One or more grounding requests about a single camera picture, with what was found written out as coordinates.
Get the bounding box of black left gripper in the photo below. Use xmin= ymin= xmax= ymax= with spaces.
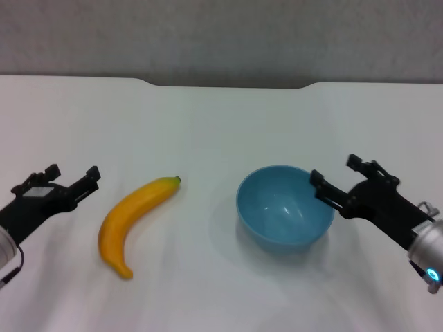
xmin=0 ymin=163 xmax=102 ymax=247

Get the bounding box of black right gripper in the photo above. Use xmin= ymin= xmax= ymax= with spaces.
xmin=309 ymin=153 xmax=436 ymax=250

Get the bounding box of yellow banana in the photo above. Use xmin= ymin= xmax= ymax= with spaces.
xmin=98 ymin=175 xmax=183 ymax=281

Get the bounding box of blue bowl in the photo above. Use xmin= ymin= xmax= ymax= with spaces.
xmin=235 ymin=165 xmax=336 ymax=256

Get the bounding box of right arm cable with plug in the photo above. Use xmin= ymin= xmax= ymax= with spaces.
xmin=416 ymin=200 xmax=437 ymax=223

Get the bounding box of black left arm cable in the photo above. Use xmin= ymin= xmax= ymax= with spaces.
xmin=0 ymin=244 xmax=25 ymax=290

